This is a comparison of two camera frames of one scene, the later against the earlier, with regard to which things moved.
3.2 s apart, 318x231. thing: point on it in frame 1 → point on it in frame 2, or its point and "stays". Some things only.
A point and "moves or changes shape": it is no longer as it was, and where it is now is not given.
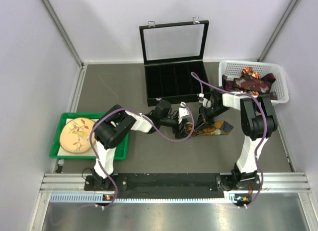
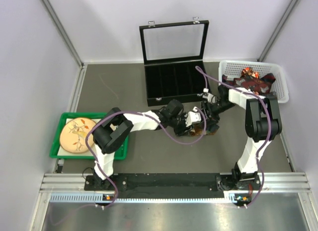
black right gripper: (203, 119) stays
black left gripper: (182, 132) stays
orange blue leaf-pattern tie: (220, 127) moves or changes shape
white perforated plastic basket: (233, 68) stays
